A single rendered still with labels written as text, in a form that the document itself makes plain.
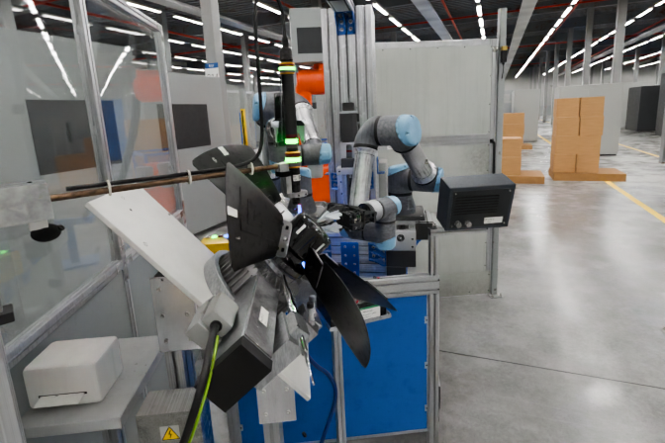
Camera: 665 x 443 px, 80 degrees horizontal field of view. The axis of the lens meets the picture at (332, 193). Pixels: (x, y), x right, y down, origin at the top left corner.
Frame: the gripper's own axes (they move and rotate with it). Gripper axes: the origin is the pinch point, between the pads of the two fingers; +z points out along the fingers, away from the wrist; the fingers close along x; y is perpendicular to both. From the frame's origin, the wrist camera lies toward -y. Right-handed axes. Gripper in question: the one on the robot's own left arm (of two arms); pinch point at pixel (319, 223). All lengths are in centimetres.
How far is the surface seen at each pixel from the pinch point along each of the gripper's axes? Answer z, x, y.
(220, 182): 31.0, -17.7, -4.0
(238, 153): 21.4, -23.4, -10.7
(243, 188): 37.2, -22.2, 19.5
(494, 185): -66, -7, 25
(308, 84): -247, -37, -316
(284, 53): 12, -51, 0
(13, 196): 74, -23, 3
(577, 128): -794, 38, -169
